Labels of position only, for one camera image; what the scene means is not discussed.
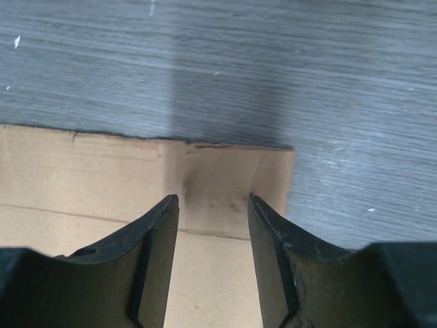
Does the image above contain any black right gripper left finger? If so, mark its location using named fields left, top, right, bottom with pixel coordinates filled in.
left=13, top=195, right=179, bottom=327

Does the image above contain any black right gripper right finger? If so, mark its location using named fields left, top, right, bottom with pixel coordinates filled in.
left=248, top=194, right=402, bottom=327

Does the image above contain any brown cardboard box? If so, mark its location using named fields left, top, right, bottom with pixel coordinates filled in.
left=1, top=125, right=295, bottom=327

